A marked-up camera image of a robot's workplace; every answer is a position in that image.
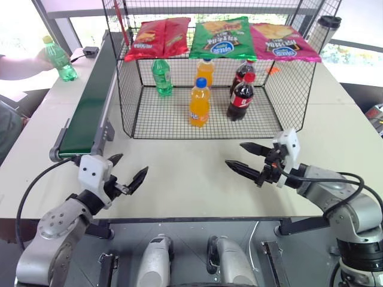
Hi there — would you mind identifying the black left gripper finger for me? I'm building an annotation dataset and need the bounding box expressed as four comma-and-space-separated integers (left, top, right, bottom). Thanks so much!
123, 166, 150, 196
107, 153, 124, 169

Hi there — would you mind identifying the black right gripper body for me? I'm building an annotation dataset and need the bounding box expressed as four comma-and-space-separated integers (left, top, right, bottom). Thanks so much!
255, 142, 288, 188

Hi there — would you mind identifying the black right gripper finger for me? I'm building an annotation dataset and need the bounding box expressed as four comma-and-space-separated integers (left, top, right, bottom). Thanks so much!
239, 142, 275, 157
224, 159, 265, 183

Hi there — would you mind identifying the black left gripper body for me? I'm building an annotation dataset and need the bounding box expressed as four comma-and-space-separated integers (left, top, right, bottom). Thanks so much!
102, 175, 132, 209

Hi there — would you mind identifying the green soda bottle yellow cap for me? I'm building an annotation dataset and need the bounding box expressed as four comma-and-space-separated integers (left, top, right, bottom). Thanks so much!
41, 35, 78, 83

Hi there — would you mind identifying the green conveyor belt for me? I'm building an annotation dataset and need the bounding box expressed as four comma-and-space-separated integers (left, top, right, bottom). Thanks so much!
48, 29, 118, 163

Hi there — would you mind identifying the person's bare hand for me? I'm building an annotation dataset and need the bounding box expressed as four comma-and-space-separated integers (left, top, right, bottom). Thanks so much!
35, 47, 58, 72

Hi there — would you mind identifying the cola bottle red cap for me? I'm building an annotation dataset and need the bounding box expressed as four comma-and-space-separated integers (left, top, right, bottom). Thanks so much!
229, 59, 257, 97
226, 72, 256, 122

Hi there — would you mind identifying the orange soda bottle blue cap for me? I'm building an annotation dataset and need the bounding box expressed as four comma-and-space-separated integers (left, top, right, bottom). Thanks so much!
195, 57, 217, 89
188, 77, 211, 129

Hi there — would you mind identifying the grey robot leg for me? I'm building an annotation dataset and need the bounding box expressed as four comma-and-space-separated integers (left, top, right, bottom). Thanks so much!
206, 235, 259, 287
135, 233, 175, 287

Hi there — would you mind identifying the pink chip bag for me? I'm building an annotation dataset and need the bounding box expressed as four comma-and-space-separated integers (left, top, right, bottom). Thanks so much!
249, 22, 323, 64

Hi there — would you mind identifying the black power adapter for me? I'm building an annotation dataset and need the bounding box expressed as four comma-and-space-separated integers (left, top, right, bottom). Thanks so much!
81, 45, 100, 58

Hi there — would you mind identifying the green chip bag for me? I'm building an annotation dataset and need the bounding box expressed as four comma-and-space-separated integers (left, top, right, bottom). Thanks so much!
189, 16, 258, 61

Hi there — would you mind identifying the red device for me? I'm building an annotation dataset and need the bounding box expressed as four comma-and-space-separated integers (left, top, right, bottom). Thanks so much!
364, 102, 383, 133

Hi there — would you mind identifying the red chip bag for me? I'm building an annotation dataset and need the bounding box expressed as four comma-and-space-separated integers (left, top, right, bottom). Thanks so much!
123, 20, 168, 63
162, 16, 192, 59

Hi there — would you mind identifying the grey cylinder black lid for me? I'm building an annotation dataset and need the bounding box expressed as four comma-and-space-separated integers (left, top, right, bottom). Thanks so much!
307, 15, 342, 54

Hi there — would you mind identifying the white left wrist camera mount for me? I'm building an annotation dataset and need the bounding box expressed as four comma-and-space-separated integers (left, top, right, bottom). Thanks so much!
77, 154, 114, 210

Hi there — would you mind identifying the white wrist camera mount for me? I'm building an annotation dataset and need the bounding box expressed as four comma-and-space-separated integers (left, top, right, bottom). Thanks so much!
273, 129, 301, 189
77, 154, 114, 210

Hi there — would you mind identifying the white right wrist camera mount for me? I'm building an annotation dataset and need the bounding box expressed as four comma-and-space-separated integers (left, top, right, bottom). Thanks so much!
273, 129, 301, 189

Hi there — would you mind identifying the black table bracket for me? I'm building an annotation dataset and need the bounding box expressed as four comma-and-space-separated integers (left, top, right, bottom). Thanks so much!
85, 221, 115, 240
273, 217, 331, 237

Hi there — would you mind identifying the black wire mesh basket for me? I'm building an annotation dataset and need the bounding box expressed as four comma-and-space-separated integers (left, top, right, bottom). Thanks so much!
101, 0, 344, 141

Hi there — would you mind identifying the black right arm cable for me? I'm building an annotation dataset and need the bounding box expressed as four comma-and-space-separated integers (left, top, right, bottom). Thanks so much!
276, 159, 375, 221

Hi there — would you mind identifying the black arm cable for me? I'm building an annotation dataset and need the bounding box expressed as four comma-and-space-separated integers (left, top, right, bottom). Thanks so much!
276, 159, 375, 221
16, 157, 82, 254

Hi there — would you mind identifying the thin white cable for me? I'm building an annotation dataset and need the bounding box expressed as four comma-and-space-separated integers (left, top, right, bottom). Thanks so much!
248, 221, 259, 273

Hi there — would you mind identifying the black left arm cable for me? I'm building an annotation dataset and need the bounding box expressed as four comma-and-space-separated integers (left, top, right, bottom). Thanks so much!
16, 157, 82, 254

